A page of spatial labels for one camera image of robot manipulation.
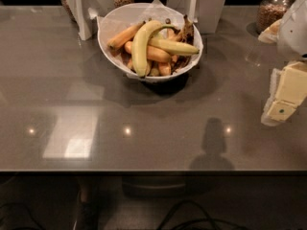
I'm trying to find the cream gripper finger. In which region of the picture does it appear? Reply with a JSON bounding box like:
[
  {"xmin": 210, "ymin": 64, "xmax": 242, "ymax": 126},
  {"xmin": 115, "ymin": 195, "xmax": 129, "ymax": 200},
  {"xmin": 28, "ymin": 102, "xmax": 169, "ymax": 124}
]
[
  {"xmin": 258, "ymin": 19, "xmax": 281, "ymax": 44},
  {"xmin": 261, "ymin": 61, "xmax": 307, "ymax": 127}
]

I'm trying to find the large yellow banana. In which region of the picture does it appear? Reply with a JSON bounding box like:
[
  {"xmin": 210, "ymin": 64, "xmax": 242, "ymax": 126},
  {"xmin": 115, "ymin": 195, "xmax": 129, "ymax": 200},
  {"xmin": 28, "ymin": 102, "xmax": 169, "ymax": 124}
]
[{"xmin": 131, "ymin": 20, "xmax": 174, "ymax": 78}]

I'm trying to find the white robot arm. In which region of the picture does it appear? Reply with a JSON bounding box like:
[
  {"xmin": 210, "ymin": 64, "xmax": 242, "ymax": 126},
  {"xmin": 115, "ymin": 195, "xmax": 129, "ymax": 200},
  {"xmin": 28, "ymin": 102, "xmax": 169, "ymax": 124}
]
[{"xmin": 258, "ymin": 0, "xmax": 307, "ymax": 127}]

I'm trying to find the overripe brown banana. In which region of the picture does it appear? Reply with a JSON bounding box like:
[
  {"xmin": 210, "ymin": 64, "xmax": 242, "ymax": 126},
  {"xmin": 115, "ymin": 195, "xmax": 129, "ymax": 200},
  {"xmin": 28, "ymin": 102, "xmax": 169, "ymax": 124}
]
[{"xmin": 176, "ymin": 15, "xmax": 194, "ymax": 45}]

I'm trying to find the yellow banana on right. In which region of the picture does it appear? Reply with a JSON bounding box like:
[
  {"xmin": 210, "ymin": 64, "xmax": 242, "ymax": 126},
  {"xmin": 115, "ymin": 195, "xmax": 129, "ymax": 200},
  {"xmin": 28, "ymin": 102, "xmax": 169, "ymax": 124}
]
[{"xmin": 149, "ymin": 37, "xmax": 200, "ymax": 56}]

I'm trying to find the white bowl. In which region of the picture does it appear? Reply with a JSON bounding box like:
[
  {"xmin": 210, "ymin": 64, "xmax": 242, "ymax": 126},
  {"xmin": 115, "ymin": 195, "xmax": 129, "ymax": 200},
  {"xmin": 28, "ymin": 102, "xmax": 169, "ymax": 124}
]
[{"xmin": 96, "ymin": 2, "xmax": 204, "ymax": 83}]

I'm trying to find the glass jar of grains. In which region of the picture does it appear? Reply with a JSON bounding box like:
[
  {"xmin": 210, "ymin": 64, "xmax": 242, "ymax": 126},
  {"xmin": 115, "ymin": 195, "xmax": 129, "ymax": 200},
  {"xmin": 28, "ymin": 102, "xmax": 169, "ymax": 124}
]
[{"xmin": 256, "ymin": 0, "xmax": 295, "ymax": 34}]

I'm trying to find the small orange carrot bottom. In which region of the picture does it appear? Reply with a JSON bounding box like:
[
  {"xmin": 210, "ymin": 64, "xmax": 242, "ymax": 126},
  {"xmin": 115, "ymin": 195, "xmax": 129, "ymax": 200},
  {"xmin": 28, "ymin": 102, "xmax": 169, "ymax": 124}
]
[{"xmin": 158, "ymin": 62, "xmax": 172, "ymax": 77}]

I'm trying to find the orange carrot middle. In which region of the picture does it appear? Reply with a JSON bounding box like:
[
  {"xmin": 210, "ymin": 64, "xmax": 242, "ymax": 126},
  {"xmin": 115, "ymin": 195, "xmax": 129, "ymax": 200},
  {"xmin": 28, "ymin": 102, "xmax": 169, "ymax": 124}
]
[{"xmin": 124, "ymin": 41, "xmax": 172, "ymax": 63}]

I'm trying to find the orange carrot top left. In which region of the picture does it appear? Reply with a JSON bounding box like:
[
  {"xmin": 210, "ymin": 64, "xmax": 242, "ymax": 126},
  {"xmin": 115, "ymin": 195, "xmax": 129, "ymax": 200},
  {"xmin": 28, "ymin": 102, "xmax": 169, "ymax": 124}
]
[{"xmin": 107, "ymin": 21, "xmax": 145, "ymax": 50}]

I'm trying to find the black cable on floor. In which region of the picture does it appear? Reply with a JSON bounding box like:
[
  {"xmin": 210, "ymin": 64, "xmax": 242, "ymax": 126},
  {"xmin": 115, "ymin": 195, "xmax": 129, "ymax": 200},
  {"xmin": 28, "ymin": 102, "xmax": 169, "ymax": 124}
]
[{"xmin": 156, "ymin": 198, "xmax": 248, "ymax": 230}]

